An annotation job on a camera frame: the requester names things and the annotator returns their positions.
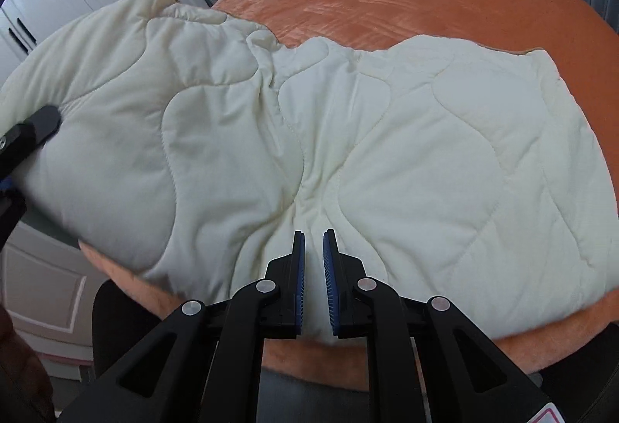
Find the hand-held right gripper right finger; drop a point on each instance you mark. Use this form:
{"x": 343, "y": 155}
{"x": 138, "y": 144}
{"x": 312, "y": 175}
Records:
{"x": 329, "y": 282}

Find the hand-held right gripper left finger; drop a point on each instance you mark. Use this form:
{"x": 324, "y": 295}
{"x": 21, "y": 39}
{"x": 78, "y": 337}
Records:
{"x": 301, "y": 278}

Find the cream quilted jacket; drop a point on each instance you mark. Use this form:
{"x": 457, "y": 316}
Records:
{"x": 387, "y": 137}

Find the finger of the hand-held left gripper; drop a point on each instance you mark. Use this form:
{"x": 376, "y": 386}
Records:
{"x": 38, "y": 125}
{"x": 9, "y": 210}

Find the orange plush blanket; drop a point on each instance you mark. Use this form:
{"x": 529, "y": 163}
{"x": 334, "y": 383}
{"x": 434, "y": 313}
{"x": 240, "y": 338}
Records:
{"x": 387, "y": 2}

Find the white panelled cabinet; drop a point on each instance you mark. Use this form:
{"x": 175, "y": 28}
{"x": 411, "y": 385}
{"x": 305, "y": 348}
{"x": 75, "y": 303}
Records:
{"x": 43, "y": 297}

